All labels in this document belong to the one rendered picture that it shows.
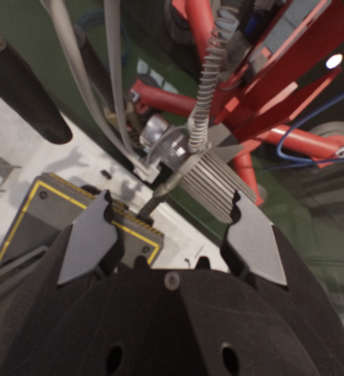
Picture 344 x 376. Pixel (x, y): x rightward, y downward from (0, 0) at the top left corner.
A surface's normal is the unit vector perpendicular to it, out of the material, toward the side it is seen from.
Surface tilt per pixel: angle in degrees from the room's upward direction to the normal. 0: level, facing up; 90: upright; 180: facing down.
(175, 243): 0
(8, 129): 0
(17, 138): 0
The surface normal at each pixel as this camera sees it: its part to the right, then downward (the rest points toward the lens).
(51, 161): -0.13, -0.07
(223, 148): -0.24, 0.40
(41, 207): 0.06, 0.08
